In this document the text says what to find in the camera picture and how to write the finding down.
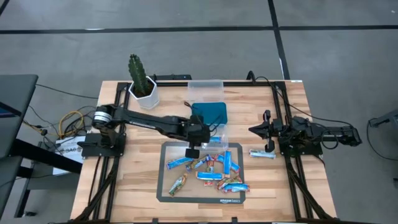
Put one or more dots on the black aluminium table frame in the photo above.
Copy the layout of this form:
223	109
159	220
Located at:
248	83

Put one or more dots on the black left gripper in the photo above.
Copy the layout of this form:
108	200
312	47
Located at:
199	130

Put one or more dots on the black power strip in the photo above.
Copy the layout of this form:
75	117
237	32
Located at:
172	77

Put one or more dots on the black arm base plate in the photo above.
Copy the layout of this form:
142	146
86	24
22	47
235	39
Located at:
93	149
311	151

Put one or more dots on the white plant pot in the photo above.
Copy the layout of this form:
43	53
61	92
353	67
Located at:
149	101

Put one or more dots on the white cardboard box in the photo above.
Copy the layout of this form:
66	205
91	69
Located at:
70	146

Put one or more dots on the small red green granola bar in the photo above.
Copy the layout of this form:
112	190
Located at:
208	183

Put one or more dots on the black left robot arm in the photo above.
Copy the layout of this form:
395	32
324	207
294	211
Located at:
149	121

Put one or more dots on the white and blue granola bar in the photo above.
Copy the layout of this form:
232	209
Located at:
262	154

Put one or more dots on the green and red granola bar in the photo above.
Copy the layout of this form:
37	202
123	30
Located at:
195	164

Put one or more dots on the blue and green granola bar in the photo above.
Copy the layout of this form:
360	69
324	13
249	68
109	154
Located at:
215	140

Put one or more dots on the blue and red granola bar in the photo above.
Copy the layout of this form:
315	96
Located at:
237	188

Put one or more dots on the green cactus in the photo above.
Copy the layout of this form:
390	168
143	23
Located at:
138	74

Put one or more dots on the dark gray desk top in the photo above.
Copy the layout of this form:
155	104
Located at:
9	177
15	93

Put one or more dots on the black desk leg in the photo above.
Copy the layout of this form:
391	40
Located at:
46	157

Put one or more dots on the gray metal stand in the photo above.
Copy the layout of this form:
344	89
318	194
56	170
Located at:
387	118

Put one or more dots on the beige silicone mat dark border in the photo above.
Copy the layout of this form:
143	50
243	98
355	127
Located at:
192	189

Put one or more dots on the clear plastic bin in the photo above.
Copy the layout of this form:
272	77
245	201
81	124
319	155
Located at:
222	137
205	93

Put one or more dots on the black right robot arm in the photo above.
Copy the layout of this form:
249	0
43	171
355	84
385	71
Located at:
311	127

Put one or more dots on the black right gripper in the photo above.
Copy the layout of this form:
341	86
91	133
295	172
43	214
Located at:
275	129

